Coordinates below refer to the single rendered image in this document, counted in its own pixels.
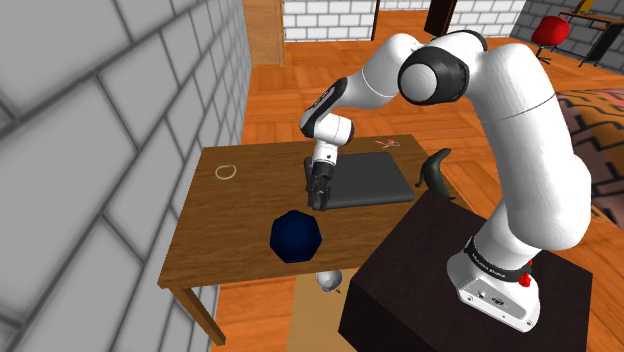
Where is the dark grey closed laptop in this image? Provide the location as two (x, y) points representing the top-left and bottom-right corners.
(303, 151), (417, 211)

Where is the dark blue faceted ball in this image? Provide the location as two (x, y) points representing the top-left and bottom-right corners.
(269, 209), (323, 264)

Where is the brown wooden table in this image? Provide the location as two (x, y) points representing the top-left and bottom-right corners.
(156, 134), (473, 347)

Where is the grey round object under table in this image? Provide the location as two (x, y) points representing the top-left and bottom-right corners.
(315, 269), (344, 295)

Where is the dark green curved chair back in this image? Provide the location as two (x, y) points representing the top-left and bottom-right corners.
(414, 148), (457, 201)

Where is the dark robot stand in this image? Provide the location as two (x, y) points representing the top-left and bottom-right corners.
(338, 188), (594, 352)

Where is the wooden door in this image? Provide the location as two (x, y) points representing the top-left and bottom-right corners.
(242, 0), (286, 68)

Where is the dark brown cabinet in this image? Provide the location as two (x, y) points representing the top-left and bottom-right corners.
(423, 0), (458, 38)

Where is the red office chair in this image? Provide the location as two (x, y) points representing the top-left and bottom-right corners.
(530, 15), (571, 66)

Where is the patterned brown rug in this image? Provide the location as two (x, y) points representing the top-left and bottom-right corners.
(556, 88), (624, 231)

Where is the black desk with wooden top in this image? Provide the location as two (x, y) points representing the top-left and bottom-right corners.
(557, 0), (624, 68)

